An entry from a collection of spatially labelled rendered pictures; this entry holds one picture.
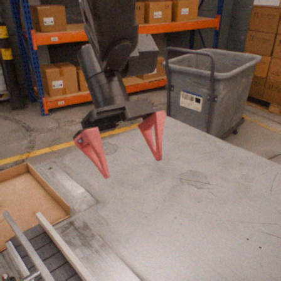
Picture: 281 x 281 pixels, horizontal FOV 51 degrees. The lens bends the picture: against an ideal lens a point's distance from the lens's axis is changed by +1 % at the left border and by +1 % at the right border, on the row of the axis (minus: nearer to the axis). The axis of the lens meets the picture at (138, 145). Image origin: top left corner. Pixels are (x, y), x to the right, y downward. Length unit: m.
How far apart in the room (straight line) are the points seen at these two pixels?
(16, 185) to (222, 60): 2.56
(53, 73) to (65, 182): 2.73
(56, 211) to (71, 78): 2.94
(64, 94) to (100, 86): 3.32
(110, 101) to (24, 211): 0.57
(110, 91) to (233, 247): 0.54
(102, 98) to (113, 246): 0.45
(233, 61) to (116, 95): 2.75
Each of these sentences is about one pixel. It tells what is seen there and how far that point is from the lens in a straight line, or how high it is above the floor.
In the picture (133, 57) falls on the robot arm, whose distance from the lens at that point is 0.48.
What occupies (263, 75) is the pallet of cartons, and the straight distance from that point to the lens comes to 3.89.
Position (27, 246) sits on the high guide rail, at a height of 0.96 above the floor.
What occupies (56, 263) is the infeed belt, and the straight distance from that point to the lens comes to 0.73.
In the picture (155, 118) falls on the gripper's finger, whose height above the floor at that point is 1.23.
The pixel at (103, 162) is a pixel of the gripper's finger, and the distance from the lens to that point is 0.43.
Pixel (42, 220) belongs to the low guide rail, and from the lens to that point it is 0.78.
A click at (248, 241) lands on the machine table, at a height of 0.83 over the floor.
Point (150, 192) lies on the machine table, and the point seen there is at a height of 0.83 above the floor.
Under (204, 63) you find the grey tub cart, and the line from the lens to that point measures 3.26.
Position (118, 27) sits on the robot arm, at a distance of 0.39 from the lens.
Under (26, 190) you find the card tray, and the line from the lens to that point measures 1.03.
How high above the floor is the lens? 1.43
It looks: 30 degrees down
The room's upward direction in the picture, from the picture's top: straight up
